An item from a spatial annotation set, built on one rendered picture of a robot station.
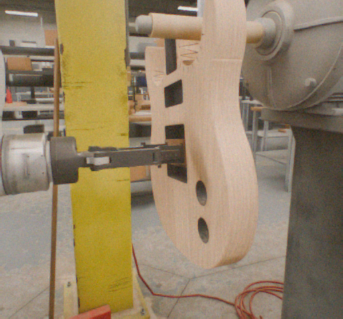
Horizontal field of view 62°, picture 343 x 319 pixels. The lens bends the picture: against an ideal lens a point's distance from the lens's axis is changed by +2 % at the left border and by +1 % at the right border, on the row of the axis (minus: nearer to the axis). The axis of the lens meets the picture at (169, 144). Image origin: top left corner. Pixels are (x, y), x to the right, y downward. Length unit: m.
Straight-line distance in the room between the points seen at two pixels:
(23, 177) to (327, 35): 0.46
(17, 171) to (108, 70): 0.92
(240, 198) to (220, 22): 0.22
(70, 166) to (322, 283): 0.57
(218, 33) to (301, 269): 0.59
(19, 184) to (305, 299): 0.66
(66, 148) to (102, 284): 1.22
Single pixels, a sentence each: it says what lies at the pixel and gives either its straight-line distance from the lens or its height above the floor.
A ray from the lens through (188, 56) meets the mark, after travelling 0.49.
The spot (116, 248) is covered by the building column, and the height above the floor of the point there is 0.38.
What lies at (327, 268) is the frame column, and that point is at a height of 0.79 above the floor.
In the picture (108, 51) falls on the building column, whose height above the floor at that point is 1.31.
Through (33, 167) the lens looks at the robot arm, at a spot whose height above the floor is 1.06.
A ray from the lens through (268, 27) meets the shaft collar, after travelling 0.51.
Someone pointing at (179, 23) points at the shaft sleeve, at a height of 1.25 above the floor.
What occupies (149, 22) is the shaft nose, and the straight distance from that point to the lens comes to 0.43.
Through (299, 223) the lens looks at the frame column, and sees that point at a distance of 0.75.
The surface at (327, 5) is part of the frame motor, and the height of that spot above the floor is 1.27.
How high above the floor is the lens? 1.17
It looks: 12 degrees down
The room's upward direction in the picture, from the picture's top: straight up
